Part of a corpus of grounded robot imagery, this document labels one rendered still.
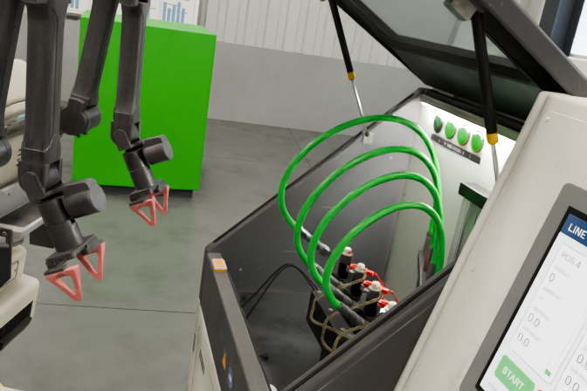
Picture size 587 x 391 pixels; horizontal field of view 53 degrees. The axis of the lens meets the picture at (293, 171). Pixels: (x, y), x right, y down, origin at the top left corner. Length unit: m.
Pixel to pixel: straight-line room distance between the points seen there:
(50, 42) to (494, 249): 0.84
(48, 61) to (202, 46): 3.34
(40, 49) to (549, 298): 0.94
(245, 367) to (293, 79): 6.78
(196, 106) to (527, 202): 3.79
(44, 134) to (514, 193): 0.84
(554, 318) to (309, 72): 7.11
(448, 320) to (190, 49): 3.70
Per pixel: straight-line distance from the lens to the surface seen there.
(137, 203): 1.60
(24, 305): 1.74
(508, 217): 0.94
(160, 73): 4.47
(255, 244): 1.62
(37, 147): 1.22
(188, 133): 4.58
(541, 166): 0.93
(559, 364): 0.83
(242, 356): 1.20
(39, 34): 1.18
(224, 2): 7.69
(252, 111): 7.81
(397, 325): 1.03
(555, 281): 0.85
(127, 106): 1.59
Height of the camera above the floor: 1.62
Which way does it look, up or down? 16 degrees down
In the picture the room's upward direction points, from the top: 9 degrees clockwise
